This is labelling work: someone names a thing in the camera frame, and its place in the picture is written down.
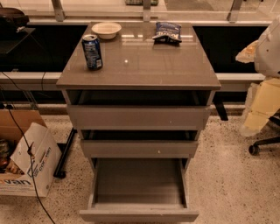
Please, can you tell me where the black table leg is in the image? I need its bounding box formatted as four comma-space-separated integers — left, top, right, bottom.
53, 129, 77, 179

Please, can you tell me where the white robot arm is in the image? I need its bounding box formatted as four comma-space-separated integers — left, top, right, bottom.
235, 16, 280, 137

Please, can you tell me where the white bowl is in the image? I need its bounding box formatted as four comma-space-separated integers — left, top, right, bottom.
92, 22, 122, 39

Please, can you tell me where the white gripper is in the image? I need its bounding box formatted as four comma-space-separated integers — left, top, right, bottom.
235, 40, 280, 137

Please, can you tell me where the blue pepsi can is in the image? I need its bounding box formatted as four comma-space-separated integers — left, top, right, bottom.
81, 34, 102, 70

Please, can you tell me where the black cable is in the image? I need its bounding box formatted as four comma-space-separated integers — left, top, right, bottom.
0, 71, 56, 224

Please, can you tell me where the blue chip bag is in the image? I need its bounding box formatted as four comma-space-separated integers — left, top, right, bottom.
152, 22, 182, 43

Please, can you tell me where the black bag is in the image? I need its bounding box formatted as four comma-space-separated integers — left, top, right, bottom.
0, 8, 30, 34

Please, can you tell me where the black office chair base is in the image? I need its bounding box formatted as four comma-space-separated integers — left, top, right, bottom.
248, 116, 280, 156

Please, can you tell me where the grey drawer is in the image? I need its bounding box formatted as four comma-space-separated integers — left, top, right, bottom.
67, 90, 210, 130
80, 130, 198, 158
80, 158, 199, 222

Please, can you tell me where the grey drawer cabinet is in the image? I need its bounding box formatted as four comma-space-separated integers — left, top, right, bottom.
55, 21, 222, 165

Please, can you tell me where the grey top drawer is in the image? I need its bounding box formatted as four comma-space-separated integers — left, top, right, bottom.
67, 90, 210, 130

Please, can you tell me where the grey bottom drawer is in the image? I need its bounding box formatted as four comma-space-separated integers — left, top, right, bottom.
80, 158, 199, 222

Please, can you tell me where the grey middle drawer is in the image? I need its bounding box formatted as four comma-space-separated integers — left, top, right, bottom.
80, 130, 198, 158

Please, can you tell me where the white cardboard box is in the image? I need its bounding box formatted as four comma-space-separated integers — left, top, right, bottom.
0, 109, 61, 197

